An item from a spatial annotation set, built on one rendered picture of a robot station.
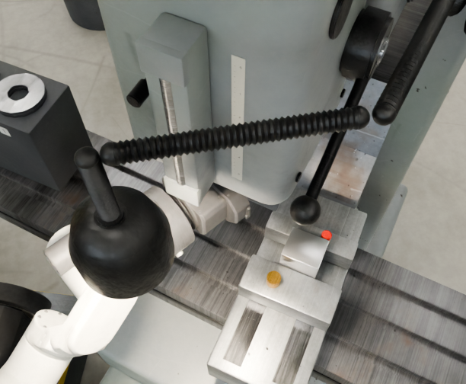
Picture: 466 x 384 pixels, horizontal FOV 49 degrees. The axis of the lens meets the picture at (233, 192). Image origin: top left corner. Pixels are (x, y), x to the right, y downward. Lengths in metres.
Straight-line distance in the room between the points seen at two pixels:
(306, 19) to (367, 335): 0.65
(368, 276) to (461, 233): 1.28
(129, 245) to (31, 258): 1.79
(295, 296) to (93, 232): 0.51
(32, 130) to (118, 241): 0.60
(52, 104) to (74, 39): 1.88
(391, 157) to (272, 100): 0.75
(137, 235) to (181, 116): 0.13
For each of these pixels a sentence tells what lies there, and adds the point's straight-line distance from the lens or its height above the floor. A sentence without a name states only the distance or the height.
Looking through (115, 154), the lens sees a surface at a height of 1.58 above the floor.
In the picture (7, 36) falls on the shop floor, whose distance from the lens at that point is 2.94.
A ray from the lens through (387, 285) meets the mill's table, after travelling 0.97.
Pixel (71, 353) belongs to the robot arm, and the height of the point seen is 1.22.
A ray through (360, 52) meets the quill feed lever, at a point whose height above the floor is 1.47.
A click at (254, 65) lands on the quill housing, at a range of 0.40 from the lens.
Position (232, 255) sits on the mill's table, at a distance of 0.96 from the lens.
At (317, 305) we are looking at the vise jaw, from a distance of 0.81.
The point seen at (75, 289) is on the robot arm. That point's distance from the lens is 0.62.
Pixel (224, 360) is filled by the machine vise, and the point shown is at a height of 1.02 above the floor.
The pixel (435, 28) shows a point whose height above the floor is 1.58.
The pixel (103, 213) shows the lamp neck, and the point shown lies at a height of 1.53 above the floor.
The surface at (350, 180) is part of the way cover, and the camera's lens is 1.07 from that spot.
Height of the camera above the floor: 1.81
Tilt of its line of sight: 59 degrees down
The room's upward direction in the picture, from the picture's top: straight up
